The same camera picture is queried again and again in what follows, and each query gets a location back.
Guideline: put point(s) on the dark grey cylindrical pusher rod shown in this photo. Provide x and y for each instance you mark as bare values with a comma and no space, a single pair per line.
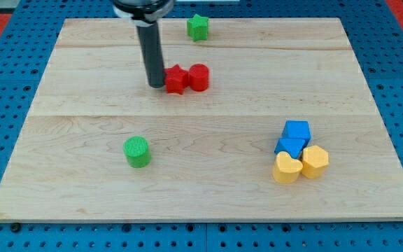
149,38

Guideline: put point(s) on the green star block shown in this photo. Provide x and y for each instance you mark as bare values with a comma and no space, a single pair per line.
197,27

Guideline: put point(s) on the red star block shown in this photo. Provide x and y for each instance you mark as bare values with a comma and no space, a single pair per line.
176,79

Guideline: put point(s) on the red cylinder block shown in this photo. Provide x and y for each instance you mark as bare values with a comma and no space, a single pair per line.
198,77

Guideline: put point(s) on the green cylinder block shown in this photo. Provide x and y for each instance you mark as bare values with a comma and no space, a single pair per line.
137,151

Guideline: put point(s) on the light wooden board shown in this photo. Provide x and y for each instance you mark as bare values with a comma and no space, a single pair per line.
212,152

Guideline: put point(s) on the blue cube block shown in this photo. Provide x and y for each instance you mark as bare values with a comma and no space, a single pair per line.
297,129

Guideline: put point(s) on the blue triangle block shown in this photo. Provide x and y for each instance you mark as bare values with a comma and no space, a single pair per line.
291,146

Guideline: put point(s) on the yellow heart block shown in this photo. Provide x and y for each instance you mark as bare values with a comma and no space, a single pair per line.
286,169

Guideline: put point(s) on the yellow hexagon block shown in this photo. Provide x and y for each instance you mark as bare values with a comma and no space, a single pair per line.
315,161

